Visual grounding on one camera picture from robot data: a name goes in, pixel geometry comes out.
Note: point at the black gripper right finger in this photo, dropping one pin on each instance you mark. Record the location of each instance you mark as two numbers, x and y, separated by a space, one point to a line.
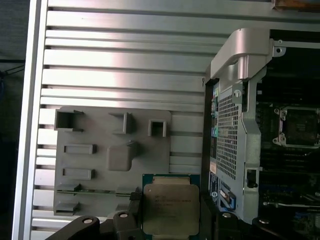
225 227

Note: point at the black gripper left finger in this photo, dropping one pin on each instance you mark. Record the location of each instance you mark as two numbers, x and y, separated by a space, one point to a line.
125 227

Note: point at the silver green CPU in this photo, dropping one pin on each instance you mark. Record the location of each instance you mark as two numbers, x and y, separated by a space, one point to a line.
171 202

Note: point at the black RAM slot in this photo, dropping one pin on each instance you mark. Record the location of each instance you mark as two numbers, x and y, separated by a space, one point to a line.
290 155
290 165

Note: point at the CPU socket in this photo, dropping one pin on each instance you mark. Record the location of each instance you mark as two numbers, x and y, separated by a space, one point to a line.
300 127

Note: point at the green RAM stick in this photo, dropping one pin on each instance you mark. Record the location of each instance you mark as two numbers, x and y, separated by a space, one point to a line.
100 191

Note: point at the green motherboard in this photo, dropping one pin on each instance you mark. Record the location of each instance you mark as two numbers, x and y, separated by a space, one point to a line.
287 180

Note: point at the black open PC case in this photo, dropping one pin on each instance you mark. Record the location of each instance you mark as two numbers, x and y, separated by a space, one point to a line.
232 140

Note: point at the grey parts rack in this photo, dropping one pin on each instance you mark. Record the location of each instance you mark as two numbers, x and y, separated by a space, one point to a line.
100 140

